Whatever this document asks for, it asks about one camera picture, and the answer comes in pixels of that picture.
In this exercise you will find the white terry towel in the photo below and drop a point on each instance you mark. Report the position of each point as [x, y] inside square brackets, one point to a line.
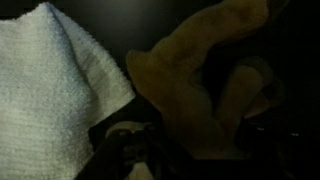
[43, 93]

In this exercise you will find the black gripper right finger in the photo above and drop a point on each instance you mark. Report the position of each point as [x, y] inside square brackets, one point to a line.
[270, 150]

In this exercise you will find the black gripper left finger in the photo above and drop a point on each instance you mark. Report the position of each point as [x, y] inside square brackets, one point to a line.
[113, 156]

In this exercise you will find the red and black toy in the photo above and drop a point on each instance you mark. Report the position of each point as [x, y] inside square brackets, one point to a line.
[186, 83]

